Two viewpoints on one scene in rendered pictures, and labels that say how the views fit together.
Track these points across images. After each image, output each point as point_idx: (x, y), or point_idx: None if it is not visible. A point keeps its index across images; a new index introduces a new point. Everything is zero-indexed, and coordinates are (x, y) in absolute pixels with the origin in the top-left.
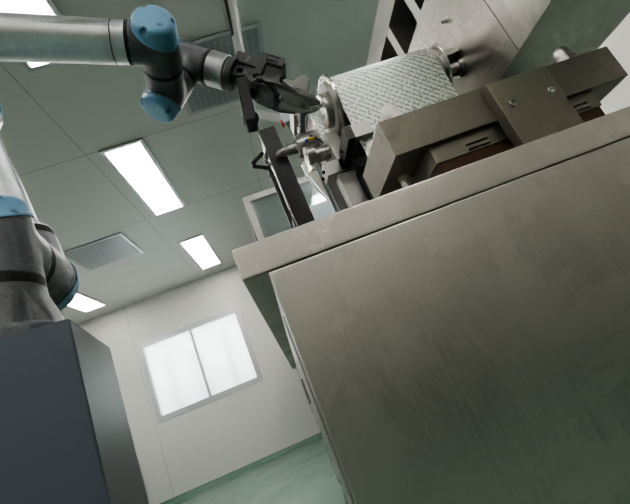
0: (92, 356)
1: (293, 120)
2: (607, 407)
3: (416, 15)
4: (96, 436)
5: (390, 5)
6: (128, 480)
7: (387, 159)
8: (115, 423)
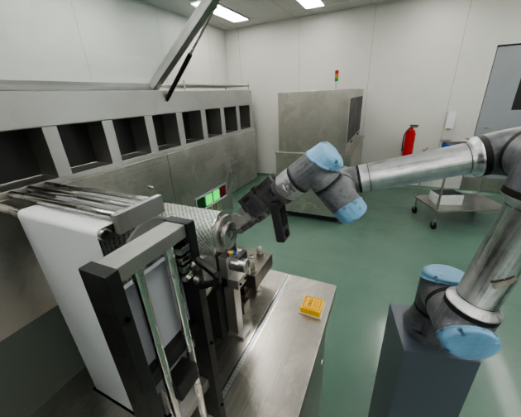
0: (392, 324)
1: (156, 215)
2: None
3: (115, 158)
4: (384, 330)
5: (80, 117)
6: (388, 364)
7: (270, 266)
8: (391, 352)
